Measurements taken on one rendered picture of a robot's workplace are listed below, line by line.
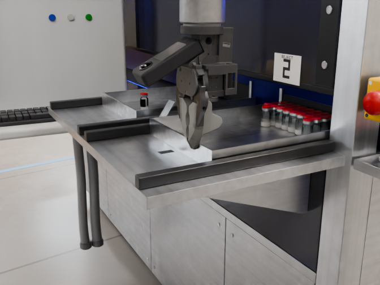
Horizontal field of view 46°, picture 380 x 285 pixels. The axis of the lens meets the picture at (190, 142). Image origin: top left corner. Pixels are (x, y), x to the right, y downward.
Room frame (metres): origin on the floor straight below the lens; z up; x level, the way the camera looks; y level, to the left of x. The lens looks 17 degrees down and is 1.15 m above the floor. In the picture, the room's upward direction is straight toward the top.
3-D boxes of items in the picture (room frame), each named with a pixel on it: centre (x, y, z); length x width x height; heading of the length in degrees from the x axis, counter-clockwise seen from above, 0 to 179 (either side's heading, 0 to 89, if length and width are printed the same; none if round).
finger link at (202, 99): (0.74, -0.01, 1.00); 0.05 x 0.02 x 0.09; 28
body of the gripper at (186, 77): (0.77, -0.03, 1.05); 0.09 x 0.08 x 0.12; 118
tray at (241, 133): (0.91, -0.12, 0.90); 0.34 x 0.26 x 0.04; 119
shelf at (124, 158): (1.02, 0.02, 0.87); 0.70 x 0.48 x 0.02; 28
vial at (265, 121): (1.00, -0.17, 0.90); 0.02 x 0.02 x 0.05
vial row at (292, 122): (0.96, -0.22, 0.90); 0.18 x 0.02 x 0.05; 28
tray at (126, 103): (1.21, 0.04, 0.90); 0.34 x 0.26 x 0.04; 118
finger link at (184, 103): (0.79, -0.01, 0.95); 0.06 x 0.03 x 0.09; 118
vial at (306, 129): (0.88, -0.24, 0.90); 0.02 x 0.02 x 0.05
